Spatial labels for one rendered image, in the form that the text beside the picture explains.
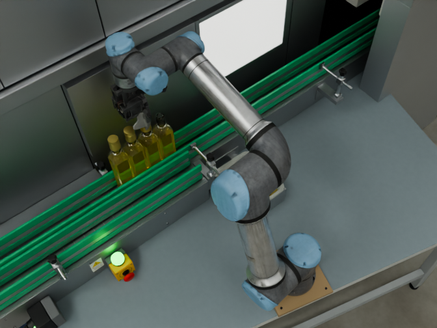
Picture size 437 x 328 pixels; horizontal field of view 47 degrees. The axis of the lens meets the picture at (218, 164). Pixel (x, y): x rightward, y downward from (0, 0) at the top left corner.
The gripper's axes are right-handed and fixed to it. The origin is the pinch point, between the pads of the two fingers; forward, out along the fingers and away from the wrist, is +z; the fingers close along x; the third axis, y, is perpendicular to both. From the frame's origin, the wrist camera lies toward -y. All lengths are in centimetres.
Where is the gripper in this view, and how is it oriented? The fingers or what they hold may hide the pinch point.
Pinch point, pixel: (144, 122)
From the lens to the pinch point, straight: 164.3
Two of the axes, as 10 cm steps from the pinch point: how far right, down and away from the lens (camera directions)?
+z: 0.2, 5.7, 8.2
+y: -7.8, 5.3, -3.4
